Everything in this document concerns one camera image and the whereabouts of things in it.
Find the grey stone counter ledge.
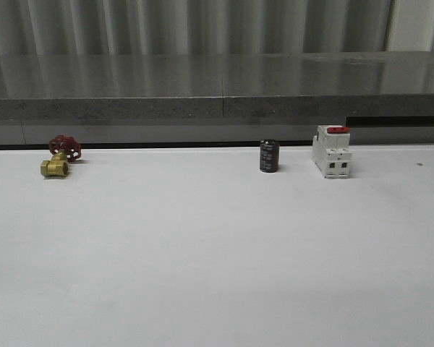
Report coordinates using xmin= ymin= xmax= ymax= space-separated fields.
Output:
xmin=0 ymin=52 xmax=434 ymax=125

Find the brass valve red handwheel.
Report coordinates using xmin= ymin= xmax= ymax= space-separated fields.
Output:
xmin=40 ymin=134 xmax=82 ymax=177

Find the black cylindrical capacitor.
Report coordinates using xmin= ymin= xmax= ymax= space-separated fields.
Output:
xmin=259 ymin=139 xmax=280 ymax=173

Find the white circuit breaker red switch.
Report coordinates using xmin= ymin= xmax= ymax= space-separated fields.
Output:
xmin=312 ymin=125 xmax=352 ymax=179

